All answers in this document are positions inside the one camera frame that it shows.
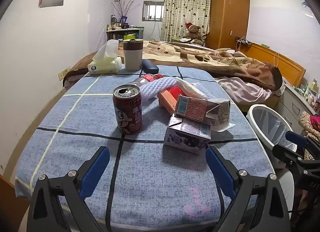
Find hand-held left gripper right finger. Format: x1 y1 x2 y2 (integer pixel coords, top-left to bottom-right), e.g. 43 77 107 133
205 146 292 232

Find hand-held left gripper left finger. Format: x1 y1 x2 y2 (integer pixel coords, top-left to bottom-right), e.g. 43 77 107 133
27 146 110 232

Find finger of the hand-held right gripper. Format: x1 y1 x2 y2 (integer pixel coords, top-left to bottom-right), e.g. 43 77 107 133
272 143 320 172
285 130 309 149

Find white trash bin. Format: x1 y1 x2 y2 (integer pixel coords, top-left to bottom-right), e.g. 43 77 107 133
246 104 298 162

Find purple milk carton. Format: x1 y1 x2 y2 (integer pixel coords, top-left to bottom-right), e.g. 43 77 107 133
164 113 212 155

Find red drink can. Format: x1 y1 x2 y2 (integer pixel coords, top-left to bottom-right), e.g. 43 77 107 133
113 85 143 135

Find grey milk carton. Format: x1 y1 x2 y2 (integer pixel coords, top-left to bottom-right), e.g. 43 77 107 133
175 95 231 125

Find red cardboard box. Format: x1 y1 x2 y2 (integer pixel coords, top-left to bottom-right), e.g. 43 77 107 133
157 86 187 113

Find white wrapper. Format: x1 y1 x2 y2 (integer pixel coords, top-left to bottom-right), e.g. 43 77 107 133
140 77 180 100

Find clear plastic bottle red label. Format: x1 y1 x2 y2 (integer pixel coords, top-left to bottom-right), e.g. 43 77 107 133
125 73 164 100

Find floral cloth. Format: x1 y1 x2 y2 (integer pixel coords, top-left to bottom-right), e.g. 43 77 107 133
299 111 320 160

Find grey drawer cabinet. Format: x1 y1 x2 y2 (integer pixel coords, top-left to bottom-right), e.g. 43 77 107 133
275 83 318 127

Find row of cosmetic boxes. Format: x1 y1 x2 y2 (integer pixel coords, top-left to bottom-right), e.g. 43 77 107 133
292 78 320 110

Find blue checked tablecloth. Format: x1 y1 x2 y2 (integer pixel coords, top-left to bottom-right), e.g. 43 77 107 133
15 65 274 232

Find pink bed sheet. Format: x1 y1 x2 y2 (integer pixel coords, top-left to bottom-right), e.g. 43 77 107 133
217 77 275 104

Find wooden headboard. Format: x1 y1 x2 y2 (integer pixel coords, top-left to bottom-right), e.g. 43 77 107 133
246 43 306 88

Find yellow tissue pack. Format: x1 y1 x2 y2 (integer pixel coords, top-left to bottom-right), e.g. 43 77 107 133
87 39 122 75

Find power strip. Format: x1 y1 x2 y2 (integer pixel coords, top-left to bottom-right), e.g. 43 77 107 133
235 37 252 46

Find dark blue glasses case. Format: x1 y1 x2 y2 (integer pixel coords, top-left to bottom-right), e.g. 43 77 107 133
141 59 159 73

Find brown printed blanket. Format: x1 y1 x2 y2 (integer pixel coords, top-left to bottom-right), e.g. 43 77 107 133
62 40 283 91

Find grey cup brown band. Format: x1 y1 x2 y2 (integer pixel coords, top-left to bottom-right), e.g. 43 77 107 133
122 38 144 72

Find cluttered desk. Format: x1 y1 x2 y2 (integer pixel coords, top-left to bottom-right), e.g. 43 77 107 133
106 27 145 40

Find wooden wardrobe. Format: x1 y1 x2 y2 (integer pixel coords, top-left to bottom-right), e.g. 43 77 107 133
206 0 250 50

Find brown teddy bear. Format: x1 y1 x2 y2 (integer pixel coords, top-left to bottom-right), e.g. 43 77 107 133
182 22 204 46

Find row of desk bottles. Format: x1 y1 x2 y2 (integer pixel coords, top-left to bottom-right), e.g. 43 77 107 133
107 15 135 31

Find bare decorative branches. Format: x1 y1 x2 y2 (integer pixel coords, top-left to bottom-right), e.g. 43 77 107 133
112 0 140 23

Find heart print curtain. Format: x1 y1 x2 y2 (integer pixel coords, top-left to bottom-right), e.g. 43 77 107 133
161 0 212 43

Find barred window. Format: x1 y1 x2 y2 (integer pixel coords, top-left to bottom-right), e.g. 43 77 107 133
142 0 165 21

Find blue wall sticker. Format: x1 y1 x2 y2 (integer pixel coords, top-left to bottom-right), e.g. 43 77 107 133
301 2 314 18

